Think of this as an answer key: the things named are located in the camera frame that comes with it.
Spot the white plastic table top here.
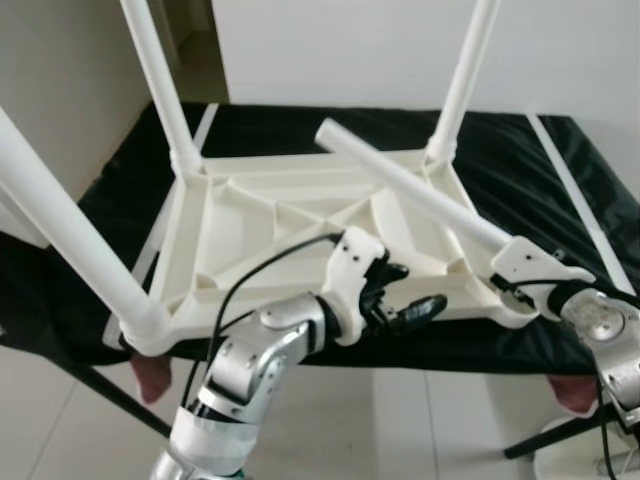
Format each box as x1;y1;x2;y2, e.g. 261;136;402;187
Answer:
105;148;546;353

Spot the pink soft object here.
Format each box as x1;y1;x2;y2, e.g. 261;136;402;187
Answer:
548;375;601;417
130;350;176;406

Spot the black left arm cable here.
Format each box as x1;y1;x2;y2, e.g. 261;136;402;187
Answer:
180;233;346;406

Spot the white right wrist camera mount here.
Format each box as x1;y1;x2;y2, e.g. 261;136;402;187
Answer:
490;235;596;301

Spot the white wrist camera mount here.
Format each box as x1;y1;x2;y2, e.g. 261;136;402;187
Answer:
490;235;596;301
320;228;389;346

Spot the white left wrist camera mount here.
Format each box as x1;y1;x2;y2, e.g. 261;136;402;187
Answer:
320;228;389;346

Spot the black table cloth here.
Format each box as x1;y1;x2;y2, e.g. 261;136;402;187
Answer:
75;100;640;377

